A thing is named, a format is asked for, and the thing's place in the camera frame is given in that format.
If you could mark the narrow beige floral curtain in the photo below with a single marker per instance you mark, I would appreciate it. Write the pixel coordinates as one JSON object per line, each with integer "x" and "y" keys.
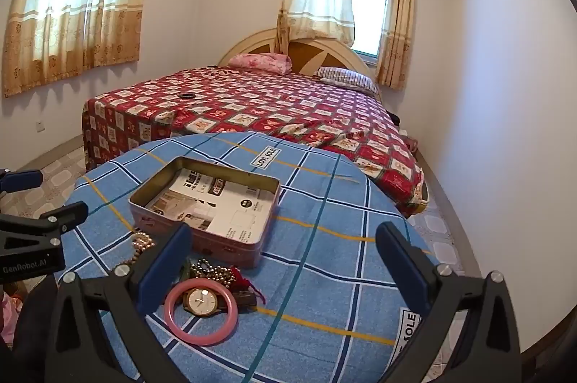
{"x": 399, "y": 27}

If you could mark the dark object beside bed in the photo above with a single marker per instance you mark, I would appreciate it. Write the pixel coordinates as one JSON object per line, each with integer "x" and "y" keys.
{"x": 395, "y": 118}

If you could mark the pink cloth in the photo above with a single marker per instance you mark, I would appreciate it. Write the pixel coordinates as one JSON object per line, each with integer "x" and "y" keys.
{"x": 10, "y": 311}

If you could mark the printed paper sheet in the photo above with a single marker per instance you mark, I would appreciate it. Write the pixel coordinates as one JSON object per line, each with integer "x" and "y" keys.
{"x": 234, "y": 211}

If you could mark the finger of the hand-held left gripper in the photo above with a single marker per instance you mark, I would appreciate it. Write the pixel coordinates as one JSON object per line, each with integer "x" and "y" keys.
{"x": 54, "y": 215}
{"x": 22, "y": 179}

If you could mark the blue plaid tablecloth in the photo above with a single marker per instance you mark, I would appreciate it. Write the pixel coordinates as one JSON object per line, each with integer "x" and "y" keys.
{"x": 315, "y": 256}

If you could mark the pink bangle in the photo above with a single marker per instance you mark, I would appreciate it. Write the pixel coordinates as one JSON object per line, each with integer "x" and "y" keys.
{"x": 205, "y": 339}

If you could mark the window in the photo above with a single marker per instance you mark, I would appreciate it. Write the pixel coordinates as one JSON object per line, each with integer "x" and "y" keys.
{"x": 367, "y": 13}

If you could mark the wide beige floral curtain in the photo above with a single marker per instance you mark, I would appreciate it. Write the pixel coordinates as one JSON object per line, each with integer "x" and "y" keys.
{"x": 81, "y": 4}

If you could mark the pink metal tin box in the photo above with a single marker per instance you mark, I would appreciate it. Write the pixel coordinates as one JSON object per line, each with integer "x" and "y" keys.
{"x": 225, "y": 247}

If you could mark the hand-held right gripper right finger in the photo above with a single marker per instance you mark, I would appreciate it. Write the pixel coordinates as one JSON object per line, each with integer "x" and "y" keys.
{"x": 405, "y": 266}

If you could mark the wooden bed headboard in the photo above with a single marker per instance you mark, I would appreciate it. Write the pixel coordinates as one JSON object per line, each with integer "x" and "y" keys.
{"x": 315, "y": 58}

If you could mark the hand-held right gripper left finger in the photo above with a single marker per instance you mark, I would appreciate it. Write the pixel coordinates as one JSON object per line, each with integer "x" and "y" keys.
{"x": 164, "y": 270}

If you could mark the striped pillow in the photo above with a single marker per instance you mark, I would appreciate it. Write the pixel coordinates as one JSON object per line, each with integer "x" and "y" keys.
{"x": 347, "y": 78}

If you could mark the pink floral pillow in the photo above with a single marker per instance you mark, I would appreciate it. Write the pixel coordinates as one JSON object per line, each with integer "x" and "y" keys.
{"x": 259, "y": 62}

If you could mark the wall socket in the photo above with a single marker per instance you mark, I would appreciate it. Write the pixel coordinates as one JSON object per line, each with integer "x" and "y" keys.
{"x": 40, "y": 127}

